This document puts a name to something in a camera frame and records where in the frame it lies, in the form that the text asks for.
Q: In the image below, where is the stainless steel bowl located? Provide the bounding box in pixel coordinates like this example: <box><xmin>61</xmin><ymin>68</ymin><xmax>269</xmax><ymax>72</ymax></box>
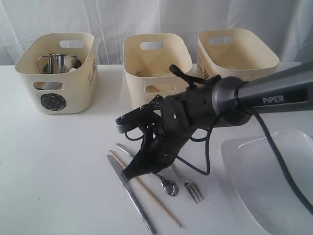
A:
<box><xmin>39</xmin><ymin>60</ymin><xmax>82</xmax><ymax>74</ymax></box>

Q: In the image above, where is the cream bin with triangle mark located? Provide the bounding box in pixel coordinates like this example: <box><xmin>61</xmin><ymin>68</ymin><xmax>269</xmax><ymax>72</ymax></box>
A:
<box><xmin>123</xmin><ymin>33</ymin><xmax>193</xmax><ymax>109</ymax></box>

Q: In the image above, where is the black camera cable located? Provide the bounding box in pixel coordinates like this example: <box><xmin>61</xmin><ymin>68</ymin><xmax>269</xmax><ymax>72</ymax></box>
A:
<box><xmin>168</xmin><ymin>64</ymin><xmax>313</xmax><ymax>216</ymax></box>

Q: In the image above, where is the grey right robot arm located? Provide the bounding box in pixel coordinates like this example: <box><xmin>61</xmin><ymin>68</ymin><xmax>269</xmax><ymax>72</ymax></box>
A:
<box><xmin>116</xmin><ymin>63</ymin><xmax>313</xmax><ymax>179</ymax></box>

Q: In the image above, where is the white curtain backdrop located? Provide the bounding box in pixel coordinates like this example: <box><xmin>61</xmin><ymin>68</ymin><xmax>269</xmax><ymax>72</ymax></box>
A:
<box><xmin>0</xmin><ymin>0</ymin><xmax>313</xmax><ymax>65</ymax></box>

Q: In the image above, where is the cream bin with circle mark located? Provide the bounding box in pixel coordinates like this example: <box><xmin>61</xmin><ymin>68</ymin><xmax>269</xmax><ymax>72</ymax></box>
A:
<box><xmin>15</xmin><ymin>32</ymin><xmax>98</xmax><ymax>114</ymax></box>

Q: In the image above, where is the stainless steel table knife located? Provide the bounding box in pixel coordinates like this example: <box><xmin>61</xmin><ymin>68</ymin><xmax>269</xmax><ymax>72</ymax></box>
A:
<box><xmin>107</xmin><ymin>154</ymin><xmax>157</xmax><ymax>235</ymax></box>

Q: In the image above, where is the stainless steel fork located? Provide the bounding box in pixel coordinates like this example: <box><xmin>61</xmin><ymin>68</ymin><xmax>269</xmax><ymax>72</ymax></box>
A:
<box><xmin>171</xmin><ymin>163</ymin><xmax>203</xmax><ymax>204</ymax></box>

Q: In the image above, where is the cream bin with square mark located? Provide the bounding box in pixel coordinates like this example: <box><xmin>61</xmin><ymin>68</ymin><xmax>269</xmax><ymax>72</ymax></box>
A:
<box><xmin>197</xmin><ymin>28</ymin><xmax>280</xmax><ymax>81</ymax></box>

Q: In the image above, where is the stainless steel spoon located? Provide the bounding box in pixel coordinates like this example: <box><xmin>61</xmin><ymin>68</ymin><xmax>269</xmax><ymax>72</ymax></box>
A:
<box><xmin>116</xmin><ymin>143</ymin><xmax>179</xmax><ymax>197</ymax></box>

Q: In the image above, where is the white square ceramic plate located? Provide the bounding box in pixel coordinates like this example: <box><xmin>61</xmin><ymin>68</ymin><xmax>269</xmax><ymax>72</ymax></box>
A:
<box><xmin>221</xmin><ymin>130</ymin><xmax>313</xmax><ymax>235</ymax></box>

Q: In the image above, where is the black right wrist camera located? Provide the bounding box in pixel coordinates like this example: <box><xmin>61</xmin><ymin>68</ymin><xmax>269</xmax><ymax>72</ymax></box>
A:
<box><xmin>115</xmin><ymin>104</ymin><xmax>161</xmax><ymax>141</ymax></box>

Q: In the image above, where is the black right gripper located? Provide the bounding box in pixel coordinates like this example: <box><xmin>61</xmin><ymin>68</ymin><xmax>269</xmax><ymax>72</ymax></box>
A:
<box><xmin>122</xmin><ymin>87</ymin><xmax>220</xmax><ymax>180</ymax></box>

